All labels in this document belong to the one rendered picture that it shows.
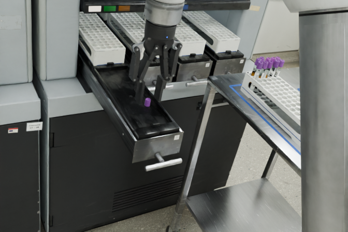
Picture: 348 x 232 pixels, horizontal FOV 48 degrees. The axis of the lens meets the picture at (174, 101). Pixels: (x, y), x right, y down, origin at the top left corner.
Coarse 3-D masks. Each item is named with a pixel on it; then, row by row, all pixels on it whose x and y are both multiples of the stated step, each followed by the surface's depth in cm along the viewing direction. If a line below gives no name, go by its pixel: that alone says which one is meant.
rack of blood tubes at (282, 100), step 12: (264, 84) 113; (276, 84) 114; (288, 84) 115; (264, 96) 114; (276, 96) 108; (288, 96) 110; (264, 108) 111; (276, 108) 114; (288, 108) 104; (276, 120) 108; (288, 120) 110; (288, 132) 104
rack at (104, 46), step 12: (84, 24) 130; (96, 24) 132; (84, 36) 122; (96, 36) 124; (108, 36) 125; (84, 48) 124; (96, 48) 118; (108, 48) 118; (120, 48) 120; (96, 60) 117; (108, 60) 119; (120, 60) 121
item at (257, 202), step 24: (288, 72) 137; (240, 96) 117; (264, 120) 108; (192, 144) 139; (288, 144) 101; (192, 168) 143; (216, 192) 158; (240, 192) 161; (264, 192) 163; (216, 216) 148; (240, 216) 150; (264, 216) 152; (288, 216) 154
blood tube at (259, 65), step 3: (258, 63) 112; (261, 63) 111; (258, 66) 112; (261, 66) 112; (258, 69) 113; (255, 72) 114; (258, 72) 113; (255, 75) 114; (258, 75) 114; (255, 78) 114; (252, 84) 116; (252, 87) 116
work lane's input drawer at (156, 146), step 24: (96, 72) 115; (120, 72) 120; (96, 96) 114; (120, 96) 109; (144, 96) 111; (120, 120) 100; (144, 120) 102; (168, 120) 103; (144, 144) 95; (168, 144) 100; (144, 168) 95
